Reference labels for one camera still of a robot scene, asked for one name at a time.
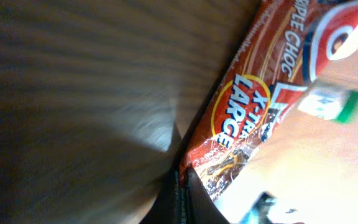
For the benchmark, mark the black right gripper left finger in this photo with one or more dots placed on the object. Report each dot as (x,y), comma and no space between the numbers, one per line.
(167,206)

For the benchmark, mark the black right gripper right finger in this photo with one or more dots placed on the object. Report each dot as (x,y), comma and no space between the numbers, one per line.
(200,209)

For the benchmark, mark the green lid white jar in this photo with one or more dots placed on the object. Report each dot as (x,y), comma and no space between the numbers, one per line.
(330,101)

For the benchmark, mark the red chocolate bar wrapper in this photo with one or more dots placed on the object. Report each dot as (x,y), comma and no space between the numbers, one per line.
(288,45)

